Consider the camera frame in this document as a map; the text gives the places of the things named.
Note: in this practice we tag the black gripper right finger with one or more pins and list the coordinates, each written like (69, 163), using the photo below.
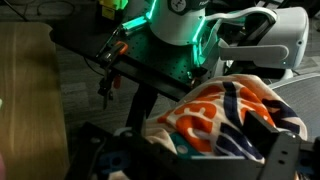
(258, 133)

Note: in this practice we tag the cream shirt with orange print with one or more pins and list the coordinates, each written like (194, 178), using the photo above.
(206, 120)

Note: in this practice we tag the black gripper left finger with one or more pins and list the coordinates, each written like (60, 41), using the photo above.
(139, 121)

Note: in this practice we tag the orange and black clamp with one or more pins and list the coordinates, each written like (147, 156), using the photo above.
(111, 56)

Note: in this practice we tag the grey mesh office chair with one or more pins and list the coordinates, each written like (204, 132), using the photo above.
(300, 96)

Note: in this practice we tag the green and yellow object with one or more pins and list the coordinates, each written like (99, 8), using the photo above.
(113, 8)

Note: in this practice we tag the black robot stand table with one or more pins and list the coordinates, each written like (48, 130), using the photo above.
(160, 63)

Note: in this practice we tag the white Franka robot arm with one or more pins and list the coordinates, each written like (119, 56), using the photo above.
(173, 26)

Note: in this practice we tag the white VR headset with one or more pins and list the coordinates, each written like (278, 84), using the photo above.
(266, 36)

